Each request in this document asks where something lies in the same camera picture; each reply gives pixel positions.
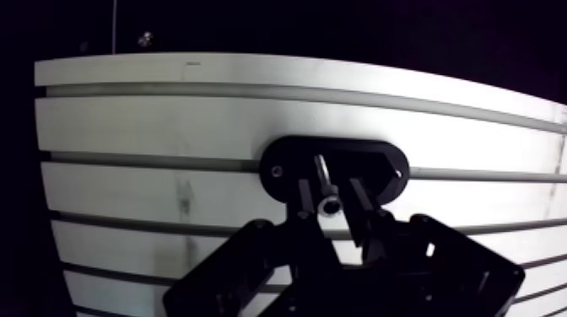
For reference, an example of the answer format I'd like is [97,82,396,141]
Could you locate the steel bolt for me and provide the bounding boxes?
[313,153,343,217]

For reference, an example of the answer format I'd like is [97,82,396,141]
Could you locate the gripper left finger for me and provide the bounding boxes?
[161,178,342,317]

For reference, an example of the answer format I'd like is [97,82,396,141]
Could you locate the black oval holder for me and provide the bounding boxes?
[258,135,411,207]

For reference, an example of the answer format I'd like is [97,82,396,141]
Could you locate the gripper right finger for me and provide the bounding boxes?
[327,176,527,317]

